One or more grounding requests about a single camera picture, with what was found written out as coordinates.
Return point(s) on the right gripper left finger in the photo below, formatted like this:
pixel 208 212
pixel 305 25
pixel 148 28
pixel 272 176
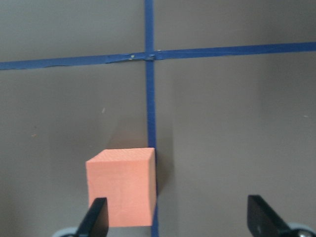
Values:
pixel 96 221

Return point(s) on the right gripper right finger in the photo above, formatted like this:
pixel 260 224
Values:
pixel 263 221

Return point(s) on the orange foam cube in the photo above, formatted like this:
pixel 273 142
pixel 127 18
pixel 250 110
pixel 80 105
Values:
pixel 127 178

